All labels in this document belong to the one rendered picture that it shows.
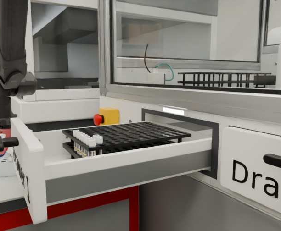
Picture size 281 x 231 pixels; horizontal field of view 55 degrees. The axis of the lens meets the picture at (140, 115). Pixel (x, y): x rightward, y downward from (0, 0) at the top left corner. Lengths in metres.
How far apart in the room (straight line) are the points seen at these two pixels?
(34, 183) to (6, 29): 0.35
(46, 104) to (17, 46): 0.69
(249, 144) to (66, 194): 0.30
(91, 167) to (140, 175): 0.09
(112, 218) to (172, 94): 0.37
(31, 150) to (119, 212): 0.45
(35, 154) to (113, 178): 0.13
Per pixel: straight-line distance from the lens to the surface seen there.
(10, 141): 0.50
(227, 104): 0.52
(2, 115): 0.78
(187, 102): 0.59
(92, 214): 0.74
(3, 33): 0.64
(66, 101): 1.35
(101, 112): 0.91
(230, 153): 0.50
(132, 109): 0.81
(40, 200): 0.40
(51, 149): 0.65
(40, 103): 1.33
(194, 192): 0.62
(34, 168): 0.38
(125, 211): 0.78
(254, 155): 0.47
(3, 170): 0.79
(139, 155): 0.46
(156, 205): 0.77
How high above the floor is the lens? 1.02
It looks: 8 degrees down
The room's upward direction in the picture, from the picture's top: straight up
